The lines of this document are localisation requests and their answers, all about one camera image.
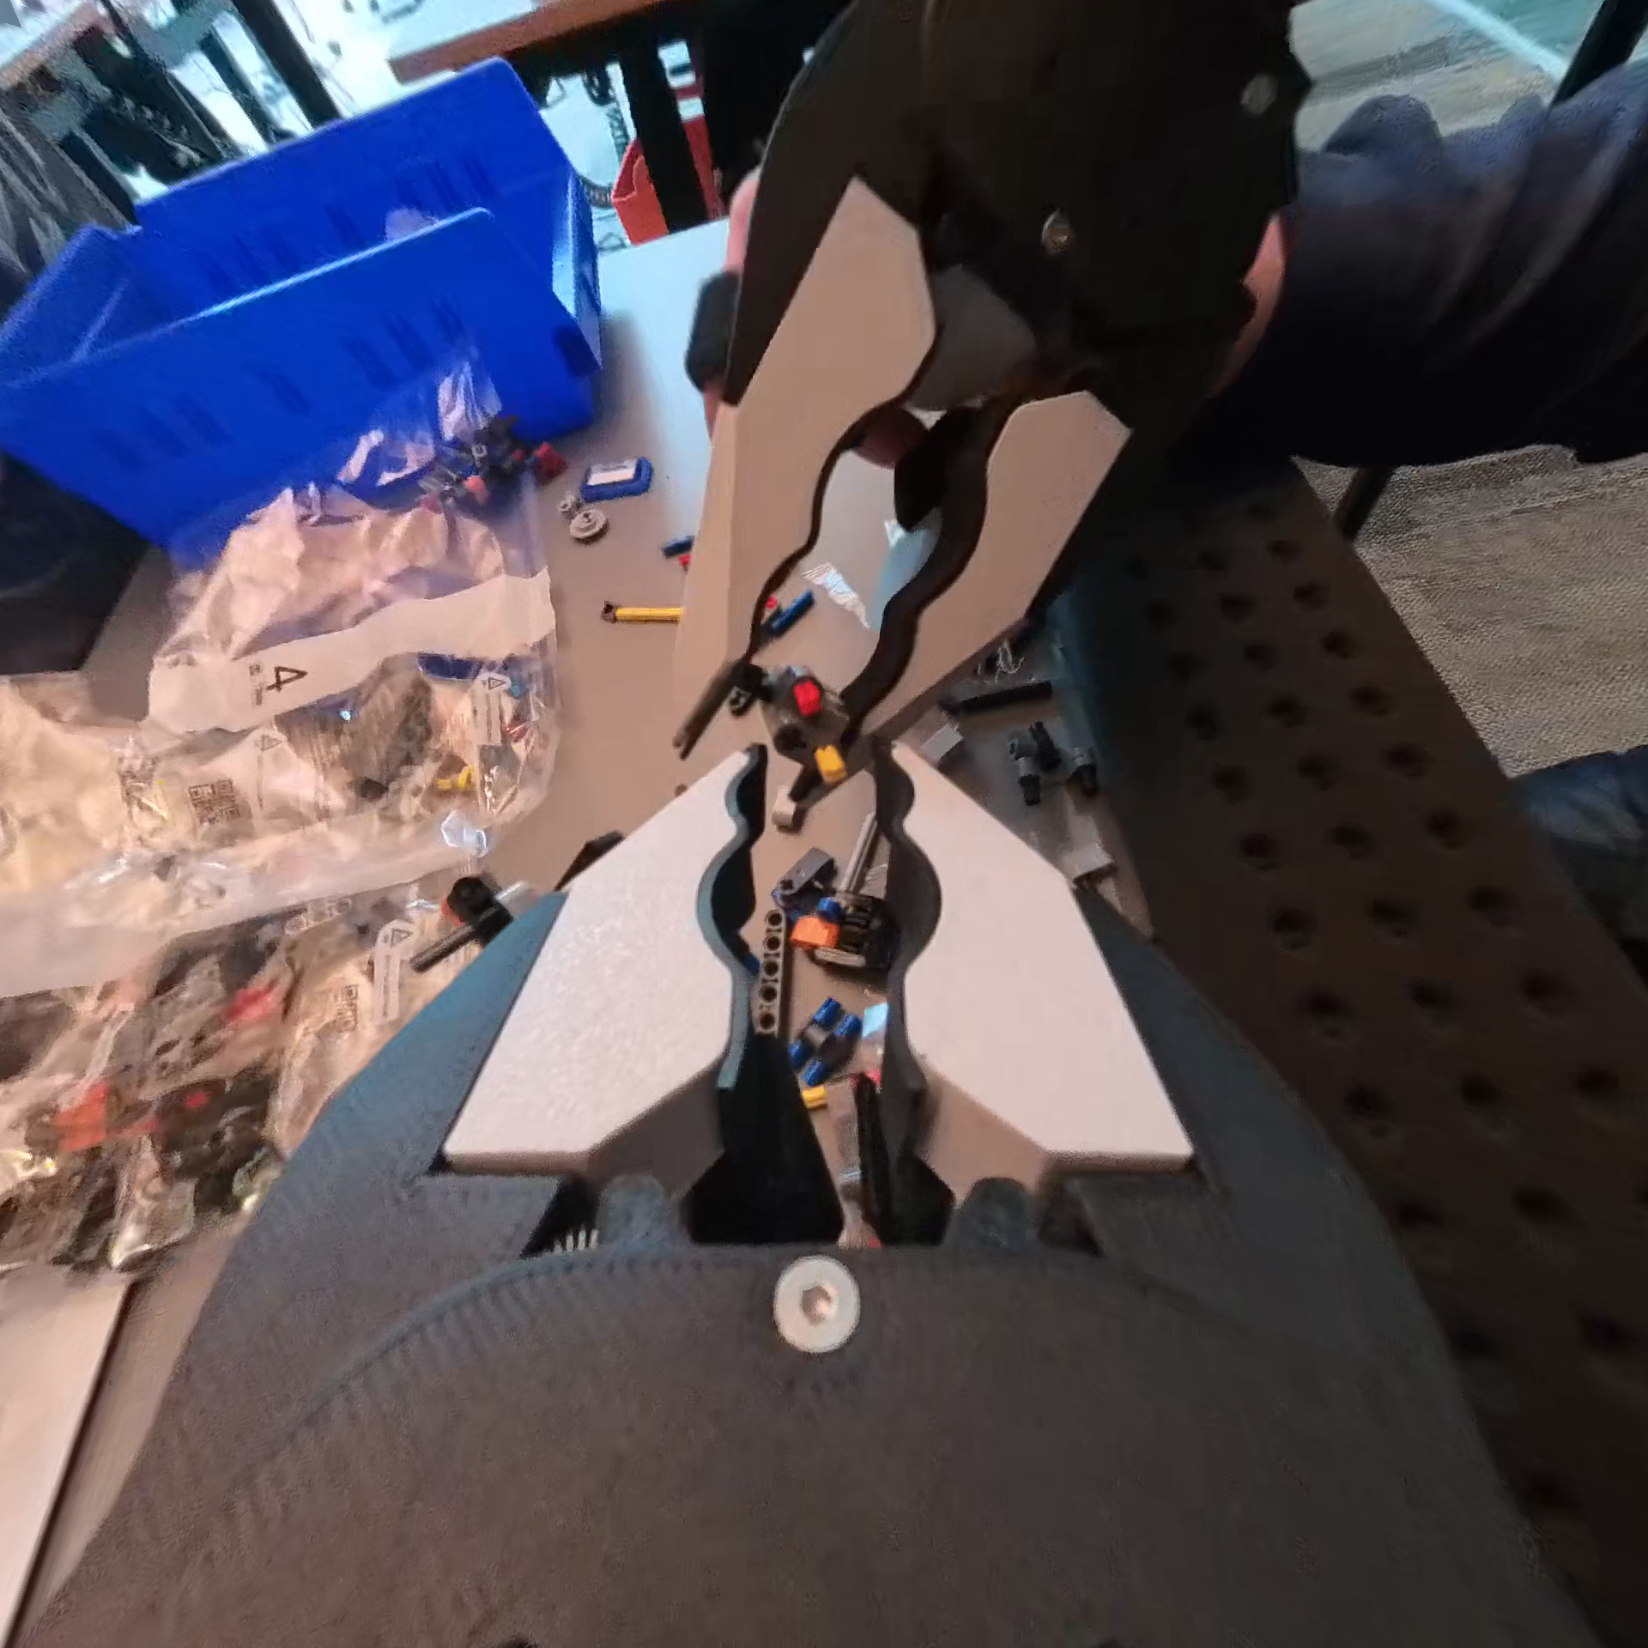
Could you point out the blue lego tile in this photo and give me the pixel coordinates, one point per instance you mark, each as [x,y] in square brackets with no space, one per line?
[615,480]

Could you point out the black perforated panel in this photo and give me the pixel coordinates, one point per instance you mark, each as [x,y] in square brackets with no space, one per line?
[1352,902]

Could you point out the wooden background desk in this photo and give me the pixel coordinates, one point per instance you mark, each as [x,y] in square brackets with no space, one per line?
[515,39]

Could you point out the blue and red lego pins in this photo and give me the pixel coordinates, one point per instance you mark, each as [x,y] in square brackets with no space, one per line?
[787,616]

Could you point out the grey lego gear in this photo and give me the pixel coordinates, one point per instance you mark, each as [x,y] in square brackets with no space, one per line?
[589,523]

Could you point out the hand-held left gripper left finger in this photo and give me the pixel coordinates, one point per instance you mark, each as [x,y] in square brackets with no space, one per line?
[593,1031]

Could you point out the crumpled clear plastic bag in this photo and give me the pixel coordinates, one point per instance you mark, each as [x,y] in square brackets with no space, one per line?
[322,555]

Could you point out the black orange lego assembly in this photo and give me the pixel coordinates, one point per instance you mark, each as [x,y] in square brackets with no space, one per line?
[469,902]

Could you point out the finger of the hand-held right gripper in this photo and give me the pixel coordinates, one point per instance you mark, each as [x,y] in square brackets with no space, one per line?
[799,388]
[1031,515]

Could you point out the grey black lego connectors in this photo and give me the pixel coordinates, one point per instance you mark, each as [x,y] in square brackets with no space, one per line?
[1091,863]

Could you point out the blue plastic bin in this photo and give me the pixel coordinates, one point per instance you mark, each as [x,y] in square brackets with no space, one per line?
[258,362]

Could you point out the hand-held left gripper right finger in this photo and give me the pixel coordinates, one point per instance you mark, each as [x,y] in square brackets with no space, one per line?
[1042,1031]

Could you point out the small clear packet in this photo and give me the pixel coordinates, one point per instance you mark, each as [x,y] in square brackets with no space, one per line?
[836,594]

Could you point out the yellow axle black tip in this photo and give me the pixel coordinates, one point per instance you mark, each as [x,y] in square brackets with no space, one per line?
[650,616]

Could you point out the person's leg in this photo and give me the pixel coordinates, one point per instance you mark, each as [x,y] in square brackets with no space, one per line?
[1598,837]

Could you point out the small lego subassembly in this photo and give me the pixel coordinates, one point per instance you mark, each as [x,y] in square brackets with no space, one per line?
[856,941]

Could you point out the black lego pins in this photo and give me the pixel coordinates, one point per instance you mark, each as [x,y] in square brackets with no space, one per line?
[1031,761]

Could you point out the clear bag white strip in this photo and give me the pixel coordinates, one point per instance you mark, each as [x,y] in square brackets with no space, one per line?
[387,645]
[65,774]

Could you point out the person's right forearm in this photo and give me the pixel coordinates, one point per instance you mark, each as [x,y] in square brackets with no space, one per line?
[1443,258]

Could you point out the clear bag black orange parts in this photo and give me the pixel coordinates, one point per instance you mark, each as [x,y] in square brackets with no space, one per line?
[156,1133]

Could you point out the grey lego axle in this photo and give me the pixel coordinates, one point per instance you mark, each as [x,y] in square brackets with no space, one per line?
[860,851]

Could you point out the dark grey holed lego beam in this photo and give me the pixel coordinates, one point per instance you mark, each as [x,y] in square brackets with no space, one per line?
[770,967]

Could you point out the red plastic crate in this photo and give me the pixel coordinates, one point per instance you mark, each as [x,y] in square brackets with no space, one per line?
[664,194]

